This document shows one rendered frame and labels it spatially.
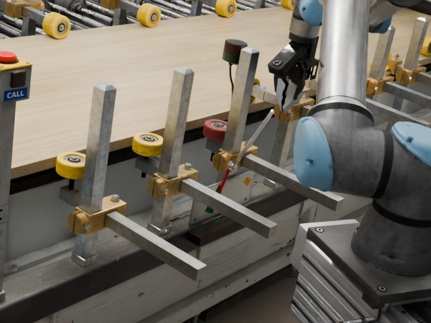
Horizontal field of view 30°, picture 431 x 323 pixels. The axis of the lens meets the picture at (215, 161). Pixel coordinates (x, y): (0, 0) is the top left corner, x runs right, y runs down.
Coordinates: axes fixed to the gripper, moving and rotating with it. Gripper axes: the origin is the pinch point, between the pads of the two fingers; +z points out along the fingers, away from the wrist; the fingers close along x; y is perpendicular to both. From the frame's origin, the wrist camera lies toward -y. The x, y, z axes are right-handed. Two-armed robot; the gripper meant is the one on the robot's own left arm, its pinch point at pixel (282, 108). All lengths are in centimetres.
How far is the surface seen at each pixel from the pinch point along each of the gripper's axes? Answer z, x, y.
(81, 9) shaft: 19, 151, 61
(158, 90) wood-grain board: 10.4, 44.4, -0.1
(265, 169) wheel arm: 15.5, -2.6, -5.8
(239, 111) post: 1.5, 6.2, -10.3
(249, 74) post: -9.0, 5.9, -9.7
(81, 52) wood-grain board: 10, 81, 1
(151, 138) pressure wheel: 9.7, 17.8, -29.8
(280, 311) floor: 100, 20, 59
